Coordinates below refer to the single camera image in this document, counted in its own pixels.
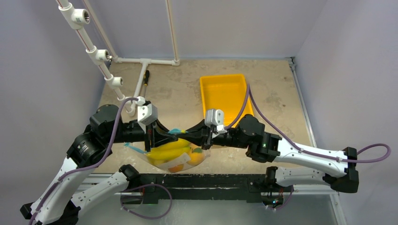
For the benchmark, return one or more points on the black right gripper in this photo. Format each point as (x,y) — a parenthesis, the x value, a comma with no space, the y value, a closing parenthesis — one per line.
(210,137)

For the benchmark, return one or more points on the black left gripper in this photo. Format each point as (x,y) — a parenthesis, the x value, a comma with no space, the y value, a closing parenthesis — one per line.
(160,135)

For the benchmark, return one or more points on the clear zip top bag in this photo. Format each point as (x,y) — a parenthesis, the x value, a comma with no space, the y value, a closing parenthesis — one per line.
(165,166)

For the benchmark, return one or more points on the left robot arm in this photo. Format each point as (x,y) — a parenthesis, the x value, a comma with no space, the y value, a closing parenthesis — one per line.
(61,204)

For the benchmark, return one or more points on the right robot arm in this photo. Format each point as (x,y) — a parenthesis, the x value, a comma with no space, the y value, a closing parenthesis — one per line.
(333,168)

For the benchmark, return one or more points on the yellow plastic tray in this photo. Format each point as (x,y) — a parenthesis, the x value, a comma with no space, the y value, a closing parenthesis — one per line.
(227,93)

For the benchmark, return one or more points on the black yellow screwdriver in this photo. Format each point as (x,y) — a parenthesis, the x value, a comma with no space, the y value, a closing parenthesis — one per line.
(145,82)

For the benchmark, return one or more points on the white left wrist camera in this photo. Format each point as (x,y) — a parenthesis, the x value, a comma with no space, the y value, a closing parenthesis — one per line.
(147,113)

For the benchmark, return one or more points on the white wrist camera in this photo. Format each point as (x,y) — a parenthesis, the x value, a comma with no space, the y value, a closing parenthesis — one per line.
(147,113)
(214,119)

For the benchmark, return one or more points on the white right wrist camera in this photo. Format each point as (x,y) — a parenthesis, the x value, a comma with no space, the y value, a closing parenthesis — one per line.
(214,119)

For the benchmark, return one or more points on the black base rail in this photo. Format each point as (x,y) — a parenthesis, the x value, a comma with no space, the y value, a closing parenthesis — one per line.
(252,188)

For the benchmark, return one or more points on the white pvc pipe frame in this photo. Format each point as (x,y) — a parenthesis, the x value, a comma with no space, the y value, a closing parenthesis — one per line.
(78,18)

